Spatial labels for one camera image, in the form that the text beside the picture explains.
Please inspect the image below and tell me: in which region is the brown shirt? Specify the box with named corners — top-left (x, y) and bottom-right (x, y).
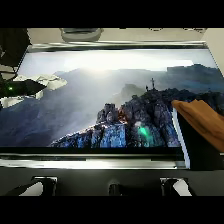
top-left (171, 98), bottom-right (224, 153)

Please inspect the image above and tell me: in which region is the silver frame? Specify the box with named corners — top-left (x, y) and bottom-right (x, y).
top-left (0, 39), bottom-right (224, 197)

